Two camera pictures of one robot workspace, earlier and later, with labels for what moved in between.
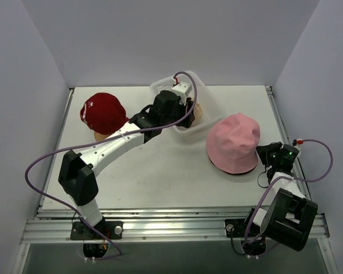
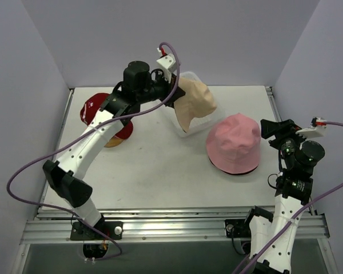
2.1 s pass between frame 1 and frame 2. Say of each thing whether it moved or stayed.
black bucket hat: stayed
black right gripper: moved
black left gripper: moved
